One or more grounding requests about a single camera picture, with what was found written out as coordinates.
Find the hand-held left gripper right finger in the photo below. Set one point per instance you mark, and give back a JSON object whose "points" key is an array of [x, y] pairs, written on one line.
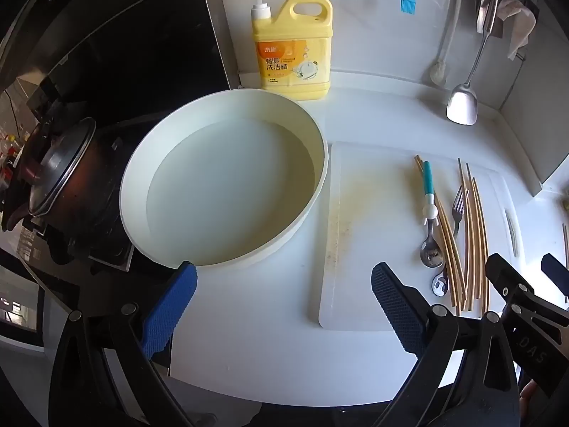
{"points": [[398, 307]]}

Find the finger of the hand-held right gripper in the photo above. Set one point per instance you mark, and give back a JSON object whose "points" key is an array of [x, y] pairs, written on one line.
{"points": [[554, 266], [500, 271]]}

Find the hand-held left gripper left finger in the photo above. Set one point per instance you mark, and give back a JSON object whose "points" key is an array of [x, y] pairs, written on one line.
{"points": [[173, 307]]}

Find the metal fork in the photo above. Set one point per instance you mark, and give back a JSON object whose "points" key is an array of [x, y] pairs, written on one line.
{"points": [[459, 207]]}

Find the white round basin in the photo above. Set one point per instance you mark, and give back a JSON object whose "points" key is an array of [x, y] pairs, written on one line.
{"points": [[231, 187]]}

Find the white plastic cutting board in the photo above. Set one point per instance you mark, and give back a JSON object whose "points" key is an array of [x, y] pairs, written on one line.
{"points": [[378, 231]]}

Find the black gas stove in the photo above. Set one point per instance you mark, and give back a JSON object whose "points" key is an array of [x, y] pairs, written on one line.
{"points": [[109, 255]]}

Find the dark cooking pot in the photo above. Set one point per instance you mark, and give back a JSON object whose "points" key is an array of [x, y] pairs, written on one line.
{"points": [[102, 195]]}

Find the metal cooking spatula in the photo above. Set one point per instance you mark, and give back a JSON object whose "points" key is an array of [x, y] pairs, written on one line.
{"points": [[462, 106]]}

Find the dark pot with lid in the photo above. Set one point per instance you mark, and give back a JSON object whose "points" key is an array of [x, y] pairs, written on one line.
{"points": [[62, 164]]}

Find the pale thin cloth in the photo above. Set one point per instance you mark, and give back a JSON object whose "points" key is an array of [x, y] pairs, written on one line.
{"points": [[515, 22]]}

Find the yellow detergent pump bottle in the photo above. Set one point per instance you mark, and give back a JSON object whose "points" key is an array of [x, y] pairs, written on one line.
{"points": [[293, 53]]}

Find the black range hood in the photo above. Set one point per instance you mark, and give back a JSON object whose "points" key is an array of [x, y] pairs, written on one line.
{"points": [[133, 31]]}

